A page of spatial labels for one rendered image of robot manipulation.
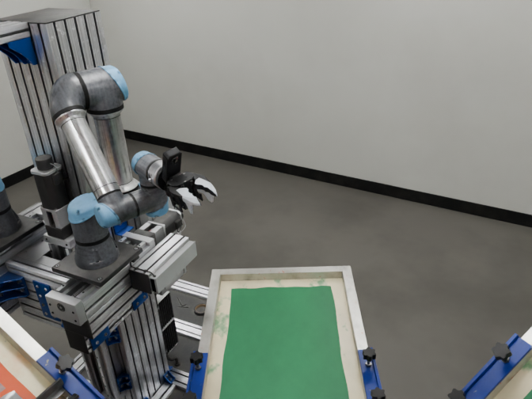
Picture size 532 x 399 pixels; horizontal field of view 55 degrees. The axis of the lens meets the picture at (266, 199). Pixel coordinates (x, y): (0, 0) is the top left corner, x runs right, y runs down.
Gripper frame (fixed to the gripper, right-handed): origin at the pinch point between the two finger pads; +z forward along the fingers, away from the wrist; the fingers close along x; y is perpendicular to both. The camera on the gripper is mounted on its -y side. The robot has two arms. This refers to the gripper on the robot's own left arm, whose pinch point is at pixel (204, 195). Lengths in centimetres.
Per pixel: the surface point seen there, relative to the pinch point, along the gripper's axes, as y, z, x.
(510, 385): 51, 67, -37
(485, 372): 48, 61, -34
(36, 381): 37, -16, 54
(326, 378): 75, 18, -17
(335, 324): 78, 2, -38
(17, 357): 32, -23, 55
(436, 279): 195, -49, -184
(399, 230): 200, -106, -217
